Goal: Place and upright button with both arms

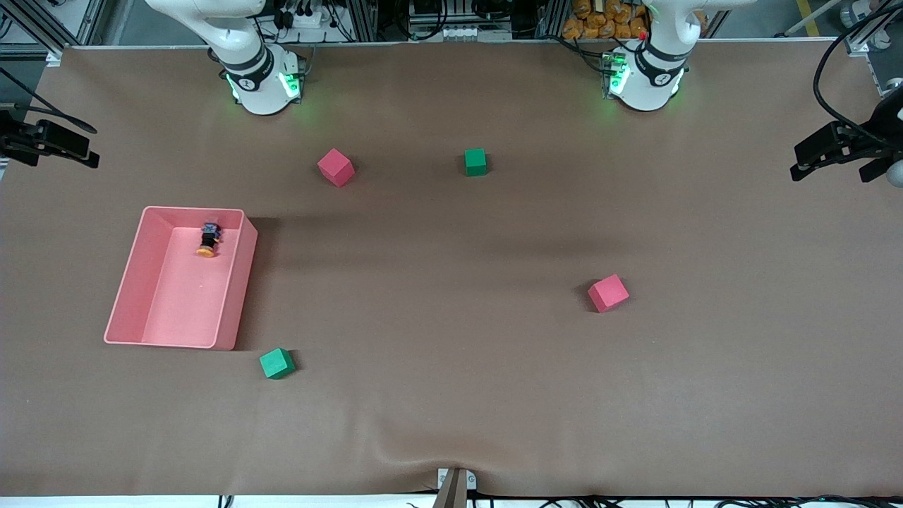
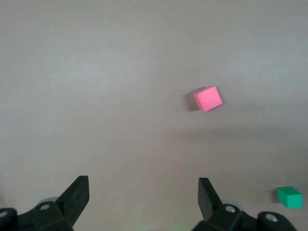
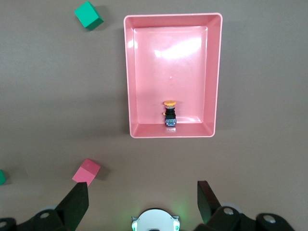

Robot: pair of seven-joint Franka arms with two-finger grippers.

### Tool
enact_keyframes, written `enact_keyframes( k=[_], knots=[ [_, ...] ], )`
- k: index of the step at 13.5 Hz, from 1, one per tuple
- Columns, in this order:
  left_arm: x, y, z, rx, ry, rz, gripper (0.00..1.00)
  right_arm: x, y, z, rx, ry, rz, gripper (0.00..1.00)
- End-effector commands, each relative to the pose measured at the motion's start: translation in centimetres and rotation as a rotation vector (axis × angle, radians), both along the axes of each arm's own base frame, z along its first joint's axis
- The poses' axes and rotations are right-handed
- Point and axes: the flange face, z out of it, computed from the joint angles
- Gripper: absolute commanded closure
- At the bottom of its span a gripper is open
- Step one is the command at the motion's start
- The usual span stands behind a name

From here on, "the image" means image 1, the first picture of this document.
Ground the yellow mushroom push button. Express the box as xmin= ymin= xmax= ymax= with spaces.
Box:
xmin=197 ymin=222 xmax=223 ymax=258

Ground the pink plastic bin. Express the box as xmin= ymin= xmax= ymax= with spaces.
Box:
xmin=104 ymin=205 xmax=258 ymax=351

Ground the orange packets pile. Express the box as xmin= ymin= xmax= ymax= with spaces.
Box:
xmin=562 ymin=0 xmax=650 ymax=40

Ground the pink foam cube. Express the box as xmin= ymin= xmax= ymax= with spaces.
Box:
xmin=587 ymin=274 xmax=631 ymax=314
xmin=317 ymin=148 xmax=356 ymax=188

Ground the white power strip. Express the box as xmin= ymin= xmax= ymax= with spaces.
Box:
xmin=279 ymin=8 xmax=344 ymax=29

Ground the white terminal strip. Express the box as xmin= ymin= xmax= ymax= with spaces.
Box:
xmin=409 ymin=25 xmax=514 ymax=42

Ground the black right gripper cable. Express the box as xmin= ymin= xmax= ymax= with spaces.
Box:
xmin=0 ymin=67 xmax=98 ymax=135

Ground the aluminium frame strut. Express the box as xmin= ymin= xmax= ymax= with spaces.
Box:
xmin=11 ymin=0 xmax=107 ymax=61
xmin=843 ymin=0 xmax=903 ymax=57

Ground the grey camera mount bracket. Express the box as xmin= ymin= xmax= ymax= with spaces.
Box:
xmin=436 ymin=467 xmax=478 ymax=508

